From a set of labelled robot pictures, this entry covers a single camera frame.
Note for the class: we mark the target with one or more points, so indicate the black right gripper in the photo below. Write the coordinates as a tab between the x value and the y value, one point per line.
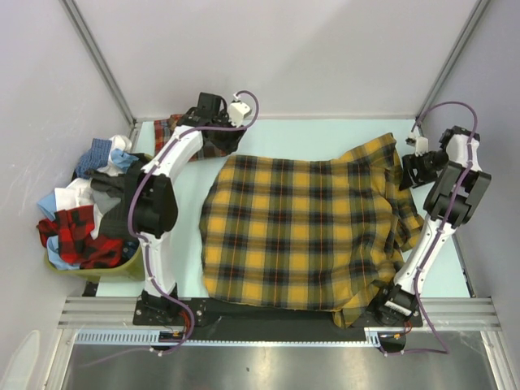
410	162

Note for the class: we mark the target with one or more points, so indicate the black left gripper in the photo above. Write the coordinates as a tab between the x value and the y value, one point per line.
231	144

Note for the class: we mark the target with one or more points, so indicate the yellow plaid long sleeve shirt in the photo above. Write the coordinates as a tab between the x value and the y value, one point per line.
320	236

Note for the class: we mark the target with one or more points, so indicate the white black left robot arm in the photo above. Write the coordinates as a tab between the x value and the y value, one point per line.
151	200

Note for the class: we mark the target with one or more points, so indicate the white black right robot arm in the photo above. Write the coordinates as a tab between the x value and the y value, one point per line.
458	184

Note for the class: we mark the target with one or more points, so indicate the folded red plaid shirt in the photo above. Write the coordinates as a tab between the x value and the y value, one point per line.
163	131

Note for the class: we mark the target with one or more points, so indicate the light blue shirt in bin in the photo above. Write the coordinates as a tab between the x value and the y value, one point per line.
71	231

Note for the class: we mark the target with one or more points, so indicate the blue patterned shirt in bin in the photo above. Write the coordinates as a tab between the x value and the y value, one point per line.
94	158

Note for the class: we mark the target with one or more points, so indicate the olive green laundry bin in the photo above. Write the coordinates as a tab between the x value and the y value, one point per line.
131	269

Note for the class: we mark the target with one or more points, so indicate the red black buffalo plaid shirt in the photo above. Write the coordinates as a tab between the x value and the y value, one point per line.
70	245

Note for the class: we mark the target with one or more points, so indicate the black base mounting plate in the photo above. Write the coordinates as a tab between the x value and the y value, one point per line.
220	321

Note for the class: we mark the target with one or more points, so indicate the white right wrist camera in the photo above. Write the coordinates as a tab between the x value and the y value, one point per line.
420	144

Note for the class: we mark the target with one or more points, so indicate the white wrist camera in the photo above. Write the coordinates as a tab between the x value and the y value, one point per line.
420	144
237	111

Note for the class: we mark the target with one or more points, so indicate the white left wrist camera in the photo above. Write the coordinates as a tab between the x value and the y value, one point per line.
237	111

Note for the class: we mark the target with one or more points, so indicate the aluminium left corner post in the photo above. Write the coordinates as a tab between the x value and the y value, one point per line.
79	23

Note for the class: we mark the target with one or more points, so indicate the aluminium corner post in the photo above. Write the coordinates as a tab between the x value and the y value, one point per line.
468	29
79	23

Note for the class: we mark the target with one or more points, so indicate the aluminium frame front rail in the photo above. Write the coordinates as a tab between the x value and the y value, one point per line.
447	314

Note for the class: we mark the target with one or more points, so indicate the aluminium right corner post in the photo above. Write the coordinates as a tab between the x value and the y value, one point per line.
468	29

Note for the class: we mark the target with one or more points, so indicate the white slotted cable duct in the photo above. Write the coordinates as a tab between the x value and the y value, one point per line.
156	338

